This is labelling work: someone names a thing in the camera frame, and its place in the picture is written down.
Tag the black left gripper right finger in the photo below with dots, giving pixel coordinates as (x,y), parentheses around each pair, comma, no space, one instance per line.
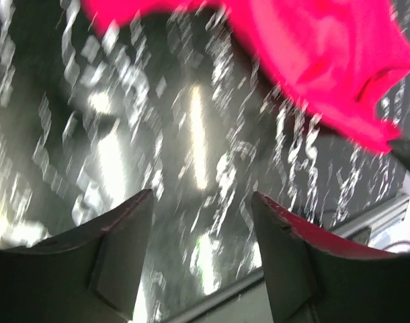
(313,275)

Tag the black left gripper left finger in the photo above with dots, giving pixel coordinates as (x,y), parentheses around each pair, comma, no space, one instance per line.
(90,273)

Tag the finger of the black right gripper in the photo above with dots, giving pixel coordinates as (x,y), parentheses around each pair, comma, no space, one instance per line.
(400,149)

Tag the bright pink t-shirt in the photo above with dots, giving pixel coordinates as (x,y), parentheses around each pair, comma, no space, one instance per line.
(339,57)

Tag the aluminium front rail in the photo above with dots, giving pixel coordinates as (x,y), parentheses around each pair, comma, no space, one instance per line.
(377,218)

